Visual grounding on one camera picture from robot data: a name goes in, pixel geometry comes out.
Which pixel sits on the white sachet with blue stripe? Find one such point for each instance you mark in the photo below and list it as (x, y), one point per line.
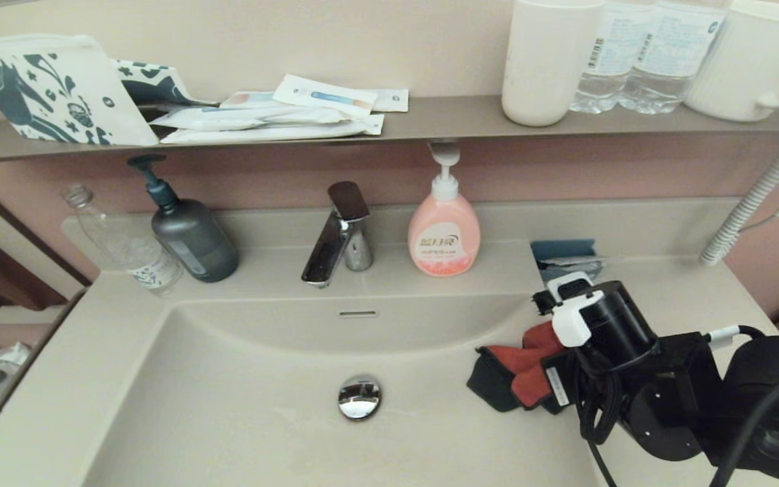
(325, 95)

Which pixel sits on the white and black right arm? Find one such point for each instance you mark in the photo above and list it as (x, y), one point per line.
(775, 406)

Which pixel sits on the long white sachet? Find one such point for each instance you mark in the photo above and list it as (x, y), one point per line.
(247, 118)

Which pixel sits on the empty clear plastic bottle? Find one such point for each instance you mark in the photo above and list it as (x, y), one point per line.
(132, 250)

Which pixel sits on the black and white wrist camera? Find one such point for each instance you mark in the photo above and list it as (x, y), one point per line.
(616, 318)

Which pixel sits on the pink soap pump bottle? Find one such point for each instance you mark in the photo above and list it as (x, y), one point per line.
(443, 237)

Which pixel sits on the white plastic tumbler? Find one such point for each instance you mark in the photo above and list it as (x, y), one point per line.
(548, 61)

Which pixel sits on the red and grey cloth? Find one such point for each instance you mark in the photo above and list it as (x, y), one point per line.
(518, 372)

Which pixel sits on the small white sachet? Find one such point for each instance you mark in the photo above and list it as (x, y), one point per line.
(393, 101)

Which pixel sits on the thin white wrapped item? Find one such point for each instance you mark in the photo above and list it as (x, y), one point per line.
(575, 262)

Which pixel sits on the small blue-print pouch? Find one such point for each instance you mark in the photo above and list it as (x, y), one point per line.
(159, 83)

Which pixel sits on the small blue tray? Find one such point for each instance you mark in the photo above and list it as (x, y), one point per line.
(552, 249)

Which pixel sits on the dark grey pump bottle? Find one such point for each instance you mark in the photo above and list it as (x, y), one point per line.
(193, 243)

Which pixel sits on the clear labelled water bottle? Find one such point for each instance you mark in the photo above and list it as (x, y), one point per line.
(673, 47)
(611, 54)

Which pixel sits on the brown hanging towel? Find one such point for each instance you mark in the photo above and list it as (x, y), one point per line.
(4, 277)

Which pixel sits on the white ribbed mug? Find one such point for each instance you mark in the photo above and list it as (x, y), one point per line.
(741, 61)

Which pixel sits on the large white blue-print pouch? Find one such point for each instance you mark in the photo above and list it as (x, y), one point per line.
(58, 88)

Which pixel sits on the chrome faucet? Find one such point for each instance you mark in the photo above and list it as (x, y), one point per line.
(335, 243)

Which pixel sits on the chrome drain stopper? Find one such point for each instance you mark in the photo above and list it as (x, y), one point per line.
(360, 397)

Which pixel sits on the grey wall shelf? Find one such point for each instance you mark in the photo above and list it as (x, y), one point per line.
(443, 117)

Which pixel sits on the wide flat white sachet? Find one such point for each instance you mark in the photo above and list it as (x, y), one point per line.
(281, 132)

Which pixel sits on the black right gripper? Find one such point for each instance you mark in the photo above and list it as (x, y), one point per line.
(667, 399)

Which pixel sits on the peach and blue sachet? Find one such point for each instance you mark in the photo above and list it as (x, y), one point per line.
(247, 100)

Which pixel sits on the beige sink basin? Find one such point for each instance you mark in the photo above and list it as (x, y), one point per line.
(193, 406)

